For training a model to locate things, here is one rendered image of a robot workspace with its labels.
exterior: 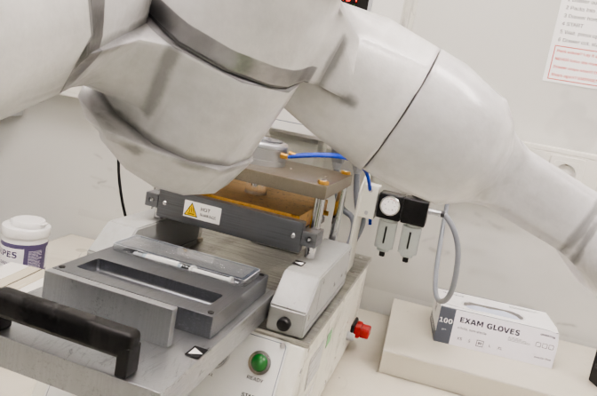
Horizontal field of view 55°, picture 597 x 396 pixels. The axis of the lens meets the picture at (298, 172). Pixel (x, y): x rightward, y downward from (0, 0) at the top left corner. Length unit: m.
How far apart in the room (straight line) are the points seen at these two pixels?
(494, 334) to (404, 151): 0.84
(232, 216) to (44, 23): 0.62
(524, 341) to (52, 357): 0.90
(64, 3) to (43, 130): 1.43
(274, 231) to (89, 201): 0.88
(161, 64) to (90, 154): 1.28
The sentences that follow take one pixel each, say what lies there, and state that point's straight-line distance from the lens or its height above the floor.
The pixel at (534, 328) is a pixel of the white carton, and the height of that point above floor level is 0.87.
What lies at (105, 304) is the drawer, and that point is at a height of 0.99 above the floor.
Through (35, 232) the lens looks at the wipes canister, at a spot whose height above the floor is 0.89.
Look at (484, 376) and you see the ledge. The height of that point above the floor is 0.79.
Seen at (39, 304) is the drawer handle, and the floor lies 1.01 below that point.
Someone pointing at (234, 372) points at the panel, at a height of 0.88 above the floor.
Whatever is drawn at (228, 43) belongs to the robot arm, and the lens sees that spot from 0.32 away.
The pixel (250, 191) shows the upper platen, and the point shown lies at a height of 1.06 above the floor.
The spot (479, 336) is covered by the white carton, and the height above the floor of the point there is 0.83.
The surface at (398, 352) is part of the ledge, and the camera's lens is 1.11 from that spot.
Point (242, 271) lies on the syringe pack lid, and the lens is 0.72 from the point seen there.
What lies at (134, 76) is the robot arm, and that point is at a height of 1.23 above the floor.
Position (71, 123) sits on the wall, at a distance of 1.63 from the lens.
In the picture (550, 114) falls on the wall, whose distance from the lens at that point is 1.36.
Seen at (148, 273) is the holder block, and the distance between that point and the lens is 0.70.
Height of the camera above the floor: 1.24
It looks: 8 degrees down
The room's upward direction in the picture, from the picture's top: 10 degrees clockwise
